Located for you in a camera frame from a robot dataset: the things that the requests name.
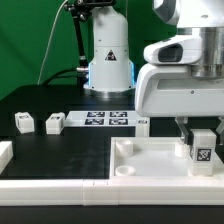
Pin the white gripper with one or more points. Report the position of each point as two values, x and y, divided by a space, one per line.
170 91

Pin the white square tabletop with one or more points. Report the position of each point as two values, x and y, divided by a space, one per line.
153 157

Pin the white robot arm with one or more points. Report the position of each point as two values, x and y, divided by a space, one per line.
111 71

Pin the white U-shaped fence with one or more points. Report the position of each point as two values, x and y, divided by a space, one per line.
113 191

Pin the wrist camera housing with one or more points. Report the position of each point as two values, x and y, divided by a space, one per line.
180 49

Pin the white marker base plate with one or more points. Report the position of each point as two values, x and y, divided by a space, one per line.
104 119

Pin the black camera stand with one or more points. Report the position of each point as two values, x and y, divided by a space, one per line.
80 11

